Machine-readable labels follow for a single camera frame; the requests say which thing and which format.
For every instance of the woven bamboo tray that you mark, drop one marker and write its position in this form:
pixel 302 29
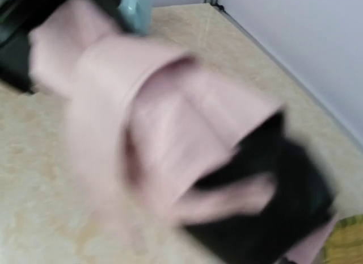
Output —
pixel 344 245

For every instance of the light blue mug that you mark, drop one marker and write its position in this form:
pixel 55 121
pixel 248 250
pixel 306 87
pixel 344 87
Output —
pixel 137 15

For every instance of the pink folding umbrella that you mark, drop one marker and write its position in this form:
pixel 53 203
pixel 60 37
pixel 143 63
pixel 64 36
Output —
pixel 148 122

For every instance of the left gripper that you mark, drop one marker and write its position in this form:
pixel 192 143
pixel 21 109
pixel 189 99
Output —
pixel 18 18

